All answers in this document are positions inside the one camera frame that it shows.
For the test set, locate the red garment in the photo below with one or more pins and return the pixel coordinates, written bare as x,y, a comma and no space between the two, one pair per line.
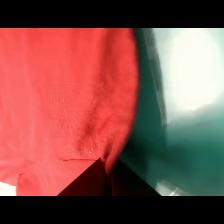
60,100

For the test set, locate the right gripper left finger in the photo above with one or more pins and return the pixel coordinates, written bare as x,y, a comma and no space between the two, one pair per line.
88,181

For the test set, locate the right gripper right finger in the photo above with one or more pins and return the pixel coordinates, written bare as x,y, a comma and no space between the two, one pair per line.
131,183

